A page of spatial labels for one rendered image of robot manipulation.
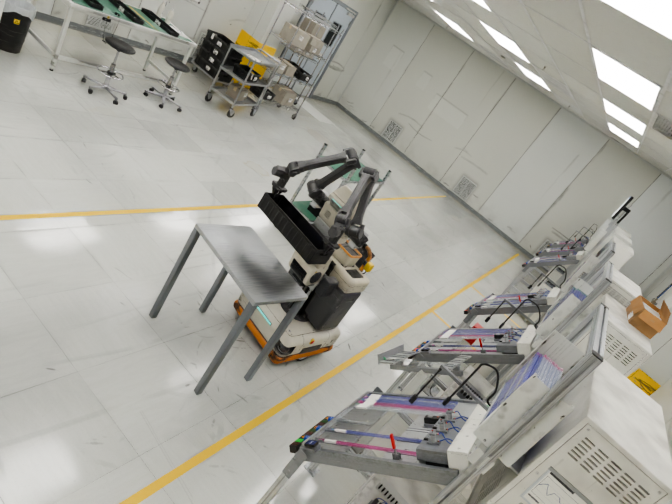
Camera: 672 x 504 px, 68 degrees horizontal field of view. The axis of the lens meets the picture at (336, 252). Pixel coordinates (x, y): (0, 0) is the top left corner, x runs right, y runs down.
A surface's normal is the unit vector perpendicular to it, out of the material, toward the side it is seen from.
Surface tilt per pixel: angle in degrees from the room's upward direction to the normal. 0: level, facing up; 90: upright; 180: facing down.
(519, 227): 90
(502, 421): 90
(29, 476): 0
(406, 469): 90
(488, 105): 90
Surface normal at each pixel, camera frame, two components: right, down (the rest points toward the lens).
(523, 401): -0.50, 0.11
